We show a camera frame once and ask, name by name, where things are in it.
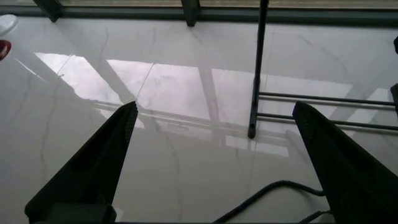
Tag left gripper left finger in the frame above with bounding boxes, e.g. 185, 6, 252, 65
24, 101, 139, 224

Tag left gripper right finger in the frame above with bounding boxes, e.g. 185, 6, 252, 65
291, 101, 398, 224

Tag black clothes rack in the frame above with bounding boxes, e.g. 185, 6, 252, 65
247, 0, 398, 140

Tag red round object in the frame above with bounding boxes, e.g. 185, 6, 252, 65
0, 39, 12, 62

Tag white round object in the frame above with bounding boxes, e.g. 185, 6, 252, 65
0, 14, 19, 37

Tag window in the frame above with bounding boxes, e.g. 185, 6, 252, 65
0, 0, 398, 28

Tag black cable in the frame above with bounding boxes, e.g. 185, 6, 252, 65
213, 179, 326, 223

